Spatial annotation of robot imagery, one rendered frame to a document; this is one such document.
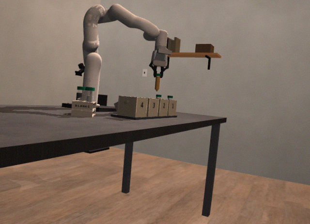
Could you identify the peach tube rack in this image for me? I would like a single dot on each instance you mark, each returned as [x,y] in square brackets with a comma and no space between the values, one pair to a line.
[83,109]

